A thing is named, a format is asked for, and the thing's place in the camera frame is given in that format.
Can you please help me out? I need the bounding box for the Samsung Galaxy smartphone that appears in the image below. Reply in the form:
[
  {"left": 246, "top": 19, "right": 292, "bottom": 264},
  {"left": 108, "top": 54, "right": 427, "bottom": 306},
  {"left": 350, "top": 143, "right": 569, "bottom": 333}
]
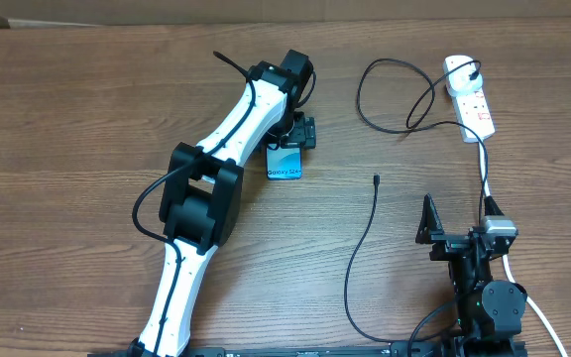
[{"left": 266, "top": 144, "right": 302, "bottom": 180}]

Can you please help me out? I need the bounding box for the black USB charging cable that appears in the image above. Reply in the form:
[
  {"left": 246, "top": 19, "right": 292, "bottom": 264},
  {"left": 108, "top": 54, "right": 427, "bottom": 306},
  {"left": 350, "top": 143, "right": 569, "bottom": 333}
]
[{"left": 343, "top": 58, "right": 490, "bottom": 345}]

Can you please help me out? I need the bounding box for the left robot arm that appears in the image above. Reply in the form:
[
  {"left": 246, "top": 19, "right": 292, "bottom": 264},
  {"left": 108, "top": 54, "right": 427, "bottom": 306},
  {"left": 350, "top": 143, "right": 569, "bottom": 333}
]
[{"left": 125, "top": 50, "right": 316, "bottom": 356}]

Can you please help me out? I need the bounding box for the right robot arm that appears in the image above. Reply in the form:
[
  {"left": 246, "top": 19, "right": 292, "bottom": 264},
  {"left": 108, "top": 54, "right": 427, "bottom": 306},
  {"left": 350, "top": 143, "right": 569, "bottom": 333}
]
[{"left": 415, "top": 194, "right": 527, "bottom": 356}]

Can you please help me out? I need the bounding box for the white charger plug adapter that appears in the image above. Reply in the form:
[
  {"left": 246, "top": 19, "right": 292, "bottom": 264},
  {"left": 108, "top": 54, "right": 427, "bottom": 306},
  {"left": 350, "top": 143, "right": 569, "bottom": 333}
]
[{"left": 443, "top": 55, "right": 483, "bottom": 97}]

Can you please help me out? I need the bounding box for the white power strip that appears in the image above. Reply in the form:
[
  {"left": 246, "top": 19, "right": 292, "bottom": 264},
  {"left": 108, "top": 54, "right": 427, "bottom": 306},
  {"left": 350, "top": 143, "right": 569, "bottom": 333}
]
[{"left": 448, "top": 87, "right": 495, "bottom": 143}]

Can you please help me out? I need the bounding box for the brown cardboard backdrop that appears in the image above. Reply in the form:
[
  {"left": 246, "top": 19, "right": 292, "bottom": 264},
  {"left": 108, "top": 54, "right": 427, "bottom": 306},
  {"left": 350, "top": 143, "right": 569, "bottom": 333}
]
[{"left": 0, "top": 0, "right": 571, "bottom": 27}]

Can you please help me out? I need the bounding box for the white power strip cord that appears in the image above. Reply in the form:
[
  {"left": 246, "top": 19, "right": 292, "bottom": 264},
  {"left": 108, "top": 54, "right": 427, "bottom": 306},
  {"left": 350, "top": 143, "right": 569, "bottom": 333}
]
[{"left": 478, "top": 141, "right": 569, "bottom": 357}]

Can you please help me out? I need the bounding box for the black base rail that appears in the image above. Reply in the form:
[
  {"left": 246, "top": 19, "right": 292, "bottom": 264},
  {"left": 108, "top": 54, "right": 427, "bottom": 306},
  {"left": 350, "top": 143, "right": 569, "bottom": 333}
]
[{"left": 87, "top": 342, "right": 528, "bottom": 357}]

